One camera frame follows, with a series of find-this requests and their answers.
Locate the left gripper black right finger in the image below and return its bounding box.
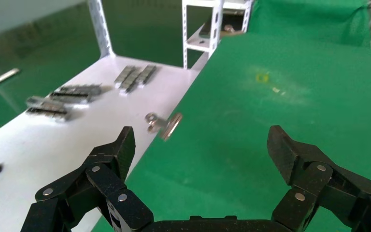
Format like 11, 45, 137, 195
266, 125, 371, 232

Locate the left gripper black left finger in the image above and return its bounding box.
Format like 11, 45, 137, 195
20, 126, 155, 232

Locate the green table cloth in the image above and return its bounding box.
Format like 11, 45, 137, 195
91, 32, 371, 232

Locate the ridged grey metal strip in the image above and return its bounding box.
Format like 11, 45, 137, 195
114, 65, 137, 89
137, 65, 157, 87
120, 68, 146, 96

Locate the white metal storage rack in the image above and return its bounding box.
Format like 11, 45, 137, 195
181, 0, 213, 70

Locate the white metal frame bar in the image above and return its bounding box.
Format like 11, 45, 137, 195
0, 57, 20, 94

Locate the white perforated rack post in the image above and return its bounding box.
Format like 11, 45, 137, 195
208, 0, 225, 61
87, 0, 115, 60

